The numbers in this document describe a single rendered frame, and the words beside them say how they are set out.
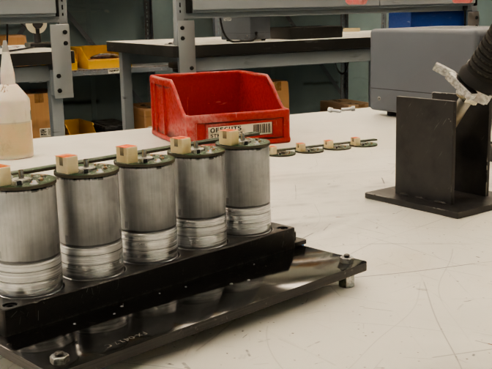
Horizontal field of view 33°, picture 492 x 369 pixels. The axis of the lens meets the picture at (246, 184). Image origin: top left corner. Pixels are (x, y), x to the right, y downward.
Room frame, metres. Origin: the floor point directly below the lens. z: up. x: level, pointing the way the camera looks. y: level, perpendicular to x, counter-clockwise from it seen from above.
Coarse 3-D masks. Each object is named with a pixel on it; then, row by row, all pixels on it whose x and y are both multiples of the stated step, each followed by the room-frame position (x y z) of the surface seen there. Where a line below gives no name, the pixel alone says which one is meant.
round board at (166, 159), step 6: (138, 156) 0.35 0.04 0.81; (156, 156) 0.35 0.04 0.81; (162, 156) 0.34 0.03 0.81; (168, 156) 0.34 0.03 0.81; (114, 162) 0.33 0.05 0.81; (138, 162) 0.33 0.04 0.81; (144, 162) 0.33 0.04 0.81; (150, 162) 0.33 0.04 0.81; (162, 162) 0.33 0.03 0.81; (168, 162) 0.33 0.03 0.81
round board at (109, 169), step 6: (84, 168) 0.31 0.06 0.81; (96, 168) 0.32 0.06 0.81; (102, 168) 0.32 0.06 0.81; (108, 168) 0.32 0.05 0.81; (114, 168) 0.32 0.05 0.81; (54, 174) 0.31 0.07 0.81; (60, 174) 0.31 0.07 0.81; (66, 174) 0.31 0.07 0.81; (72, 174) 0.31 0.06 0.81; (78, 174) 0.31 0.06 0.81; (84, 174) 0.31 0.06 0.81; (90, 174) 0.31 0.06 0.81; (96, 174) 0.31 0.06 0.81; (102, 174) 0.31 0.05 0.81; (108, 174) 0.31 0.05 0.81
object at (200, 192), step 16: (176, 160) 0.35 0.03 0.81; (192, 160) 0.35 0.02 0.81; (208, 160) 0.35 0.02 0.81; (176, 176) 0.35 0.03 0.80; (192, 176) 0.35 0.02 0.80; (208, 176) 0.35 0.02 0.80; (224, 176) 0.36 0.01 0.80; (176, 192) 0.35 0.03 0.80; (192, 192) 0.35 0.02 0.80; (208, 192) 0.35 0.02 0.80; (224, 192) 0.36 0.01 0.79; (176, 208) 0.35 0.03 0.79; (192, 208) 0.35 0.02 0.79; (208, 208) 0.35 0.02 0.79; (224, 208) 0.36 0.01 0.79; (176, 224) 0.35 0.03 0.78; (192, 224) 0.35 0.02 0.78; (208, 224) 0.35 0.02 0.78; (224, 224) 0.35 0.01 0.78; (192, 240) 0.35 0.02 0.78; (208, 240) 0.35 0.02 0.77; (224, 240) 0.35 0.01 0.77
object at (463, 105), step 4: (460, 96) 0.50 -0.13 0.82; (460, 100) 0.50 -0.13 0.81; (464, 100) 0.49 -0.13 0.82; (468, 100) 0.49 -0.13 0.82; (472, 100) 0.49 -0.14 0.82; (460, 104) 0.50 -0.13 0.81; (464, 104) 0.50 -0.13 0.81; (468, 104) 0.50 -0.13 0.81; (472, 104) 0.50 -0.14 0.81; (476, 104) 0.50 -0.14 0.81; (460, 108) 0.50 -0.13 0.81; (464, 108) 0.50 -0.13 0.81; (456, 112) 0.50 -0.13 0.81; (460, 112) 0.50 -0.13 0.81; (464, 112) 0.50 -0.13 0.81; (456, 116) 0.50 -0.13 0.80; (460, 116) 0.50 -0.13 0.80; (456, 120) 0.50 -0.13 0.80; (460, 120) 0.51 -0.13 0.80; (456, 124) 0.51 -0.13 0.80
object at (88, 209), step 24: (72, 192) 0.31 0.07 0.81; (96, 192) 0.31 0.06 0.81; (72, 216) 0.31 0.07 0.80; (96, 216) 0.31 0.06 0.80; (120, 216) 0.32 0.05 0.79; (72, 240) 0.31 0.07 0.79; (96, 240) 0.31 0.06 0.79; (120, 240) 0.32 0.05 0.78; (72, 264) 0.31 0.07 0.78; (96, 264) 0.31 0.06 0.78; (120, 264) 0.32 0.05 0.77
